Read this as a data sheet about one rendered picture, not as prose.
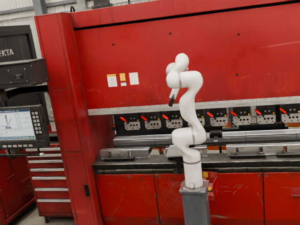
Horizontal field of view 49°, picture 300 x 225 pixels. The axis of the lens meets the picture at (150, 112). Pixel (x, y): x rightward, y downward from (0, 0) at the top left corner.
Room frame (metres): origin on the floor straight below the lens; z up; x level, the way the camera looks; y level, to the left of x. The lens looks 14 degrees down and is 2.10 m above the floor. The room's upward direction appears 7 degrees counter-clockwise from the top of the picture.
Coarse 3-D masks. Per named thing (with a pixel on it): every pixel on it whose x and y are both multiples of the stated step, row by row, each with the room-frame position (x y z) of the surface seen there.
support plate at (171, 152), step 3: (168, 150) 2.80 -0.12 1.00; (171, 150) 2.79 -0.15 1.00; (174, 150) 2.79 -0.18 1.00; (177, 150) 2.78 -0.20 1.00; (168, 153) 2.74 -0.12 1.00; (171, 153) 2.73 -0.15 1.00; (174, 153) 2.72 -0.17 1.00; (177, 153) 2.71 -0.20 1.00; (180, 153) 2.71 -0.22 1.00; (168, 156) 2.68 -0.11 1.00; (171, 156) 2.67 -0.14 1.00; (174, 156) 2.67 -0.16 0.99; (177, 156) 2.66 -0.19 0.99; (180, 156) 2.65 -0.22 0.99
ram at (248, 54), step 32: (96, 32) 3.05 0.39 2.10; (128, 32) 2.98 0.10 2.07; (160, 32) 2.91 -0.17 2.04; (192, 32) 2.85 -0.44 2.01; (224, 32) 2.78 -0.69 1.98; (256, 32) 2.72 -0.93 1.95; (288, 32) 2.66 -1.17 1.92; (96, 64) 3.06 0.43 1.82; (128, 64) 2.99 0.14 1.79; (160, 64) 2.92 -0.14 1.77; (192, 64) 2.85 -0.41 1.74; (224, 64) 2.79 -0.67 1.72; (256, 64) 2.72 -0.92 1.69; (288, 64) 2.66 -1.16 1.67; (96, 96) 3.08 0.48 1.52; (128, 96) 3.00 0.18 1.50; (160, 96) 2.93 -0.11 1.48; (224, 96) 2.79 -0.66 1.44; (256, 96) 2.73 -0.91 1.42; (288, 96) 2.66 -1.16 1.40
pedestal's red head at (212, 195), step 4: (208, 172) 2.61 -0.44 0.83; (216, 172) 2.58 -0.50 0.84; (208, 176) 2.61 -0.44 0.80; (216, 176) 2.58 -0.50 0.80; (216, 180) 2.55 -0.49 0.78; (208, 184) 2.57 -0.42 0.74; (212, 184) 2.44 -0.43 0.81; (216, 184) 2.54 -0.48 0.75; (212, 188) 2.53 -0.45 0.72; (216, 188) 2.53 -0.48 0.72; (208, 192) 2.50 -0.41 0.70; (212, 192) 2.49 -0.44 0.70; (216, 192) 2.52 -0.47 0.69; (208, 196) 2.46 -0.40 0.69; (212, 196) 2.44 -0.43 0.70
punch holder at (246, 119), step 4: (236, 108) 2.76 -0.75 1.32; (240, 108) 2.76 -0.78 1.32; (244, 108) 2.75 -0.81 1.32; (248, 108) 2.74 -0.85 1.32; (236, 112) 2.77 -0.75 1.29; (240, 112) 2.76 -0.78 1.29; (244, 112) 2.75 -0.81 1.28; (248, 112) 2.74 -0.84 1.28; (236, 116) 2.77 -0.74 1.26; (240, 116) 2.76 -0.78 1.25; (244, 116) 2.75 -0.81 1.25; (248, 116) 2.74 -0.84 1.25; (236, 120) 2.76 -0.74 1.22; (240, 120) 2.77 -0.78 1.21; (244, 120) 2.76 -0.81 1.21; (248, 120) 2.74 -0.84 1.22; (236, 124) 2.76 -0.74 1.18; (240, 124) 2.76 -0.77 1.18; (244, 124) 2.75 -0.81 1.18; (248, 124) 2.74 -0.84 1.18
